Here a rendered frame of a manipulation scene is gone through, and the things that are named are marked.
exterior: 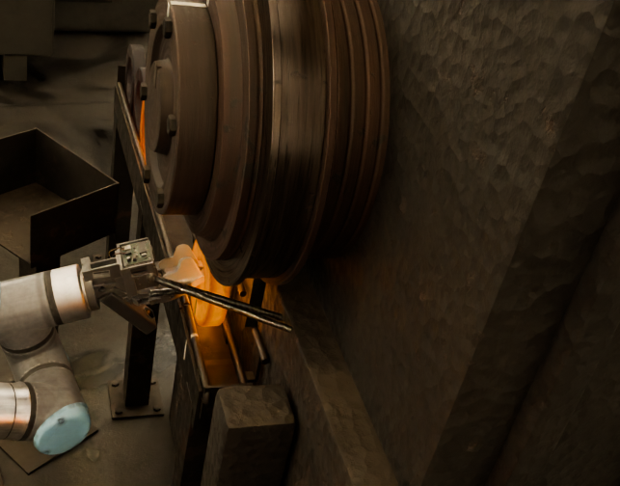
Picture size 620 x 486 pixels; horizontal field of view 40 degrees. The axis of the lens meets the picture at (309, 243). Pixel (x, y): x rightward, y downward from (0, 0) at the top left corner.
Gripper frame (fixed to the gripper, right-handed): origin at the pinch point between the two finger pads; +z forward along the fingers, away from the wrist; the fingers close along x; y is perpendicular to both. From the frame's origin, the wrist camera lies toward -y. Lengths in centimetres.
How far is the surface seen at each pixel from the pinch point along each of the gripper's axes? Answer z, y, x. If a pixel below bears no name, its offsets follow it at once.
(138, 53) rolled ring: -2, -2, 96
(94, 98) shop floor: -20, -72, 215
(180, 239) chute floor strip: -2.9, -13.2, 28.2
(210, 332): -2.1, -10.0, -3.8
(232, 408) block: -2.5, 4.3, -34.5
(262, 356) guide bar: 4.1, -1.1, -21.2
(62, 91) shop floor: -32, -68, 220
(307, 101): 12, 45, -30
